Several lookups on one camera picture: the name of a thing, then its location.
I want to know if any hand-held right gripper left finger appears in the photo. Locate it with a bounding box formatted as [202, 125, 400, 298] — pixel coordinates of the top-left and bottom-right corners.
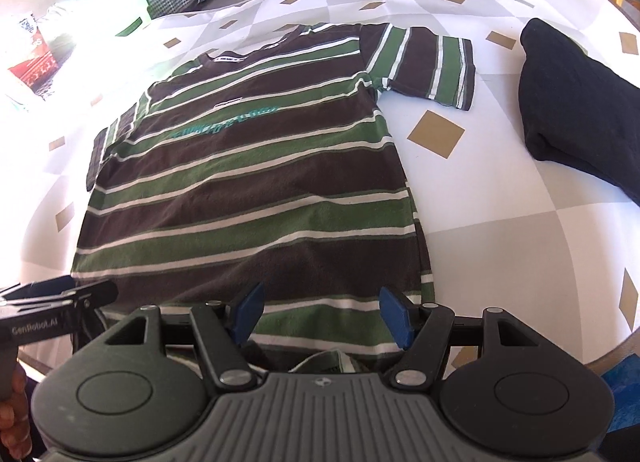
[102, 282, 266, 390]

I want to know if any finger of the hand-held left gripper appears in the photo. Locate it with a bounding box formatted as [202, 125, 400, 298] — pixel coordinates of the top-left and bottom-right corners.
[0, 281, 119, 315]
[0, 277, 76, 301]

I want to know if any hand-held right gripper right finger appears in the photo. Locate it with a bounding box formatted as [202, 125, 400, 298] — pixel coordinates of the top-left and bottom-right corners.
[379, 286, 538, 388]

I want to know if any green brown striped t-shirt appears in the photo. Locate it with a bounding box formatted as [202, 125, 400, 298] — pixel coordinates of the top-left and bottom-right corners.
[70, 22, 476, 375]

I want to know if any person's left hand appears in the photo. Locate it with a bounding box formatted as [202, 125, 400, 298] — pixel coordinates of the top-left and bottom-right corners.
[0, 364, 32, 460]

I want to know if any grey white diamond tablecloth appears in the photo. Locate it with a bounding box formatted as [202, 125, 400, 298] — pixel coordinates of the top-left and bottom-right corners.
[0, 0, 640, 385]

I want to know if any red printed gift bag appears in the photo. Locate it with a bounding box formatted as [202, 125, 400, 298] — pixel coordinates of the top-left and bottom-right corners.
[7, 14, 66, 97]

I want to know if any black folded cloth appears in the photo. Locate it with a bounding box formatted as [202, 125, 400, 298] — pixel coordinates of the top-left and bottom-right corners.
[517, 18, 640, 203]

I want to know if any green plastic stool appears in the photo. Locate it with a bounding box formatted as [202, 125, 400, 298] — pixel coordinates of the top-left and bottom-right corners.
[75, 0, 151, 40]

